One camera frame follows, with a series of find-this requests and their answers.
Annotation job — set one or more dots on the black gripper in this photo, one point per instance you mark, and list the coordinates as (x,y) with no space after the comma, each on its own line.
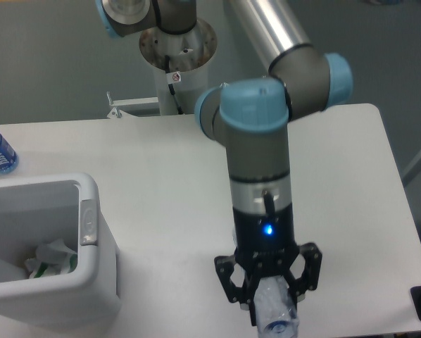
(266,247)

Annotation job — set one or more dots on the clear plastic bottle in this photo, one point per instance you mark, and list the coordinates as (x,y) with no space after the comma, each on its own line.
(276,314)

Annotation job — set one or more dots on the white plastic trash can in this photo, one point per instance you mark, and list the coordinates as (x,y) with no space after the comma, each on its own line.
(39,210)

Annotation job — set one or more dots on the white paper wrapper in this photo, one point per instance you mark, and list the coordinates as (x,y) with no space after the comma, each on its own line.
(55,253)

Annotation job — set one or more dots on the white metal base frame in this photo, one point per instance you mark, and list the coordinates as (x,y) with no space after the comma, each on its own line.
(142,107)

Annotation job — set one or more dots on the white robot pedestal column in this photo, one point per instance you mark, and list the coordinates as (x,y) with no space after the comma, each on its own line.
(180,65)

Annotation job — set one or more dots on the trash inside the can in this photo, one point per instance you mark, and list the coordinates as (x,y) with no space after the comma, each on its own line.
(38,269)

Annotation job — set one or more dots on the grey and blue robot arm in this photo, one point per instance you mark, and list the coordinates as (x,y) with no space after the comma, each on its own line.
(250,117)

